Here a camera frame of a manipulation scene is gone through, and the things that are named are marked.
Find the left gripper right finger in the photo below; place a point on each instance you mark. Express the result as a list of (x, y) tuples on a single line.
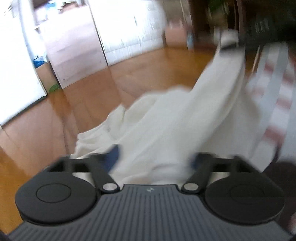
[(197, 183)]

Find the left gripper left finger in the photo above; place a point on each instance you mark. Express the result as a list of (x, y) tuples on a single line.
[(100, 165)]

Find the white fleece zip hoodie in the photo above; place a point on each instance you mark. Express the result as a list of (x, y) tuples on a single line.
[(159, 134)]

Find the checkered grey pink rug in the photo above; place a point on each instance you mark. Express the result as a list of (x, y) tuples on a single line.
[(272, 87)]

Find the cardboard box with green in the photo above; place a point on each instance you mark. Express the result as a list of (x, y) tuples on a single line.
[(46, 74)]

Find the white door panel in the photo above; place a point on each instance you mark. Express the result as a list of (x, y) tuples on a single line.
[(20, 84)]

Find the light wood wardrobe panel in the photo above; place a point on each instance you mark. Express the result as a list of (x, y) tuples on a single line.
[(75, 56)]

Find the blue spray bottle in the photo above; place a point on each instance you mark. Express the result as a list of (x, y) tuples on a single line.
[(190, 40)]

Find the pink small suitcase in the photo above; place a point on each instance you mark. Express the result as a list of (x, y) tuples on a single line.
[(176, 34)]

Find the white drawer cabinet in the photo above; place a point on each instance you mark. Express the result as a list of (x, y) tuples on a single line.
[(128, 28)]

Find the dark wooden desk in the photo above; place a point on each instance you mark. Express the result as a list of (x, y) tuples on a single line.
[(257, 22)]

